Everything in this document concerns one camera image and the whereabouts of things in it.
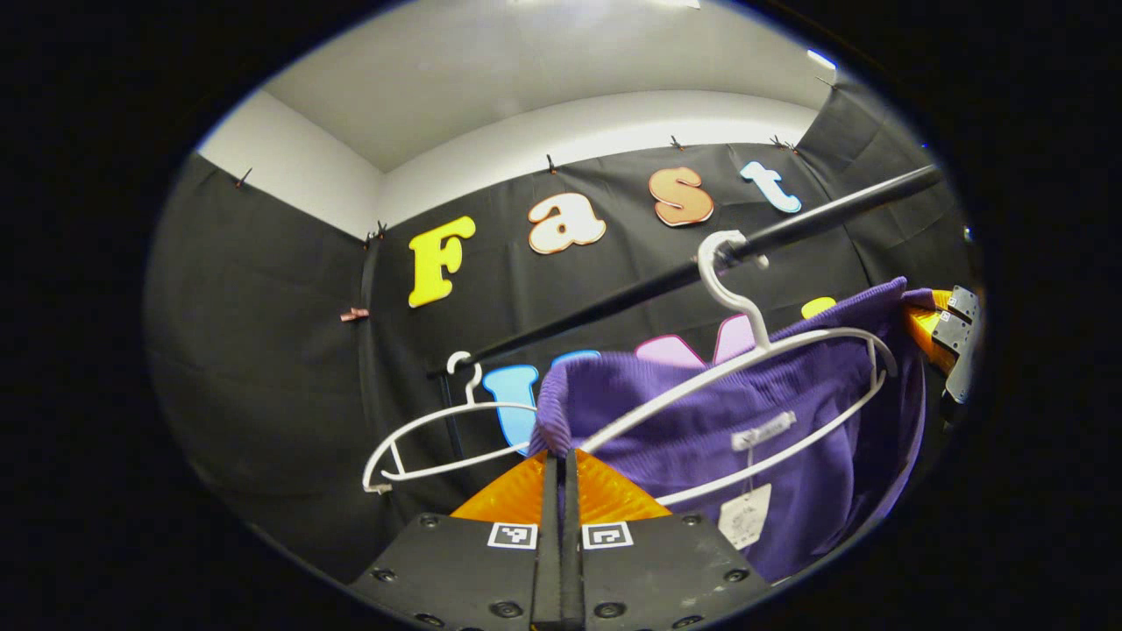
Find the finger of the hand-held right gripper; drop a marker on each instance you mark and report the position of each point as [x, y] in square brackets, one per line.
[962, 302]
[947, 337]

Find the pink clip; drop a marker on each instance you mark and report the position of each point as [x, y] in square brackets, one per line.
[354, 314]

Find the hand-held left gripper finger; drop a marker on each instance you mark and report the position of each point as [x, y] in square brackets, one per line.
[571, 561]
[550, 561]

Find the small ceiling light panel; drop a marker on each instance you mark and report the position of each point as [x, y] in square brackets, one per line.
[821, 60]

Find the large white clothes hanger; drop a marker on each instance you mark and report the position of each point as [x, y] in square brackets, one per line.
[745, 308]

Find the black backdrop cloth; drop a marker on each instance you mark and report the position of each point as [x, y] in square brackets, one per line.
[263, 350]

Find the black clothes rack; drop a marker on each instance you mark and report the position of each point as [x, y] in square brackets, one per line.
[631, 294]

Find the small white clothes hanger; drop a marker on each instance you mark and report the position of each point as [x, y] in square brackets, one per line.
[438, 419]

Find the row of black backdrop clips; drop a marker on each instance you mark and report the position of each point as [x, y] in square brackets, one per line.
[550, 164]

